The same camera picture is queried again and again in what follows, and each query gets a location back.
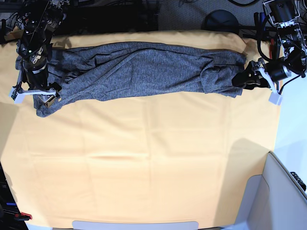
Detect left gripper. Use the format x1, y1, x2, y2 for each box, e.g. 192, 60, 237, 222
232, 59, 291, 93

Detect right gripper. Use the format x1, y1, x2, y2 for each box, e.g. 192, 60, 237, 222
15, 61, 61, 107

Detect grey long-sleeve T-shirt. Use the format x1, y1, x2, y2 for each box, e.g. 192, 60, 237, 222
33, 42, 246, 117

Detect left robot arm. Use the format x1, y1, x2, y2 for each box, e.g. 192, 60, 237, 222
232, 0, 307, 95

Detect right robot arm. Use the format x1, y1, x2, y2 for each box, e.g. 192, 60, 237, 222
10, 0, 69, 107

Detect red clamp at right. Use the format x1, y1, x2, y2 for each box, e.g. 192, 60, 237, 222
269, 38, 280, 60

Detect red clamp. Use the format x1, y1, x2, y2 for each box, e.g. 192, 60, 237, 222
14, 212, 32, 221
269, 38, 280, 60

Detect black round stand base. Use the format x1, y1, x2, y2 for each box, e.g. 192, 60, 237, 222
201, 10, 239, 35

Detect yellow table cloth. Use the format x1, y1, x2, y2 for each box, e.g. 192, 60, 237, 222
0, 43, 280, 228

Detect black remote control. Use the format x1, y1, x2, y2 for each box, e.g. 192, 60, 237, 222
290, 172, 307, 192

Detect red clamp at left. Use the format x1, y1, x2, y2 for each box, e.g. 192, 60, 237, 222
14, 212, 32, 221

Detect white box bin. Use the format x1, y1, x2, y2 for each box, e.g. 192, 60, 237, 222
233, 152, 307, 230

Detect grey tray at bottom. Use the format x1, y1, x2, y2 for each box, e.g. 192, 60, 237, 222
72, 220, 199, 230

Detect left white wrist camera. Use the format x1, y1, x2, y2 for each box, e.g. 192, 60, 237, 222
269, 92, 283, 106

